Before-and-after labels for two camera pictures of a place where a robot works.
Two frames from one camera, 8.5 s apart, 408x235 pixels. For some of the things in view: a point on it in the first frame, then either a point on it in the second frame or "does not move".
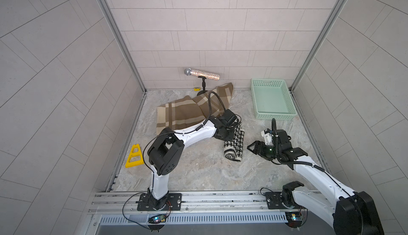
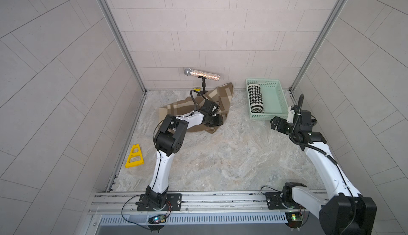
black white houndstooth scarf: (233, 149) to (256, 98)
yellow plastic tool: (135, 157) does not move
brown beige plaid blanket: (186, 112) does not move
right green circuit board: (294, 219) does not move
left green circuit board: (158, 219) does not move
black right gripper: (255, 149) to (280, 127)
